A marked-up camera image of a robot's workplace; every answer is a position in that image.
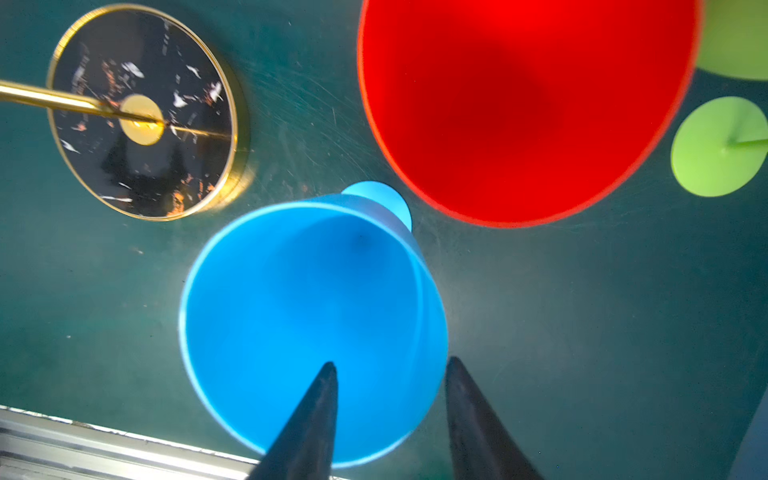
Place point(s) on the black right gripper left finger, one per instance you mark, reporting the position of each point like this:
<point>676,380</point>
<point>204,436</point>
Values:
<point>306,432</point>

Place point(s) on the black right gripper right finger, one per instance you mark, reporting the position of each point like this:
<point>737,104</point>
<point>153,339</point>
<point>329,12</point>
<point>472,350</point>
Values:
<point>481,447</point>

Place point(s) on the blue wine glass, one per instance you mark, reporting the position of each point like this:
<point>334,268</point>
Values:
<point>285,289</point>

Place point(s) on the red plastic wine glass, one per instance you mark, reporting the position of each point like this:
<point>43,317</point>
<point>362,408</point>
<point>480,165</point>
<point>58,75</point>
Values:
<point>512,114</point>

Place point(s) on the green wine glass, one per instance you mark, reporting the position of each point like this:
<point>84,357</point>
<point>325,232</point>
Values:
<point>734,39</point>
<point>719,147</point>

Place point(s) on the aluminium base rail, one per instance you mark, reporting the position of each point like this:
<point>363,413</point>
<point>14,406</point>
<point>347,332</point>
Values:
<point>38,446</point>

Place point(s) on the gold wire glass rack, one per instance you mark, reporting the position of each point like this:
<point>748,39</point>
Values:
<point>147,117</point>

